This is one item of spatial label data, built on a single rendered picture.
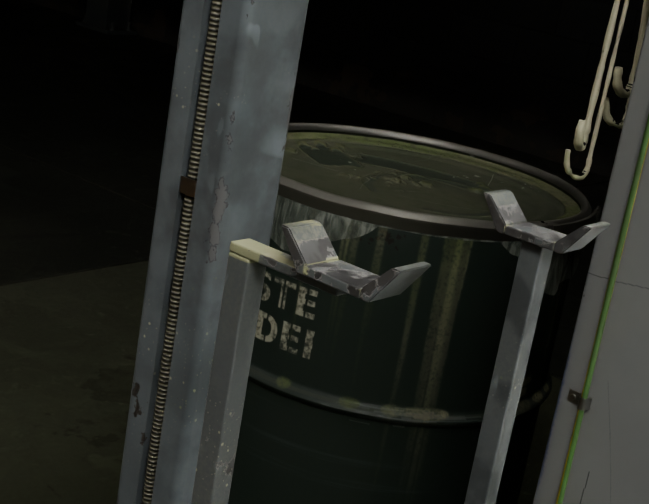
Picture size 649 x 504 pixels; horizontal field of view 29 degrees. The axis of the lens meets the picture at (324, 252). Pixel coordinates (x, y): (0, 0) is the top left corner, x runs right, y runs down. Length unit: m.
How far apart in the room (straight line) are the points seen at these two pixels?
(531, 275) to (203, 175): 0.22
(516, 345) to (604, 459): 0.44
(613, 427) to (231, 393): 0.59
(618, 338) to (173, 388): 0.51
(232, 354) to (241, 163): 0.15
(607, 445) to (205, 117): 0.60
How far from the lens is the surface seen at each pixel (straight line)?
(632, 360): 1.21
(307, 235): 0.66
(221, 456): 0.73
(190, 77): 0.81
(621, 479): 1.25
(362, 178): 1.92
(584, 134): 1.25
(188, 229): 0.82
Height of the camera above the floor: 1.29
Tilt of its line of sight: 16 degrees down
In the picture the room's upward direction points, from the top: 10 degrees clockwise
